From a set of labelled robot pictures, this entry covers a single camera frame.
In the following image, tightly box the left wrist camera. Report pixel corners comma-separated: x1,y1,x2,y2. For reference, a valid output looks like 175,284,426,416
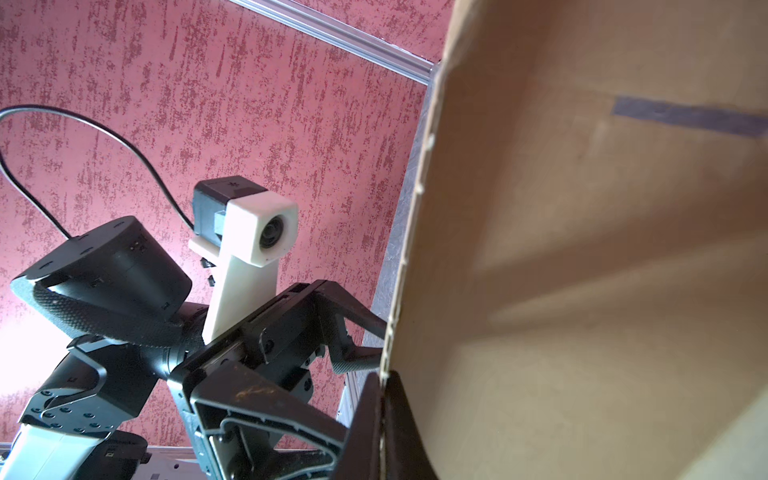
188,176,299,345

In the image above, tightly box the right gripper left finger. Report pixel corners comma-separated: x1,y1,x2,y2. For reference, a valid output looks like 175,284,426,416
331,373,383,480

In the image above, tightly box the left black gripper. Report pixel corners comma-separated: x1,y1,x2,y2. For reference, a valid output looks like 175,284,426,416
167,280,387,479

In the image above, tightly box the right aluminium corner post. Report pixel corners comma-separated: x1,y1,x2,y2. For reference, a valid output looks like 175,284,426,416
232,0,434,86

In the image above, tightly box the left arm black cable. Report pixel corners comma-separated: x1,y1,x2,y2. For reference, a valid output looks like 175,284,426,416
0,104,196,240

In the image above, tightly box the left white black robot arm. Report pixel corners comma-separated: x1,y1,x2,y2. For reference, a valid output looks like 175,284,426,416
1,216,386,479

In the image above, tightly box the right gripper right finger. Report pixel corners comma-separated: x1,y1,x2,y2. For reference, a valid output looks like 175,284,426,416
381,371,438,480

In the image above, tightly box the brown cardboard box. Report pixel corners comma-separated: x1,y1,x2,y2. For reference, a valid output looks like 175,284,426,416
388,1,767,479

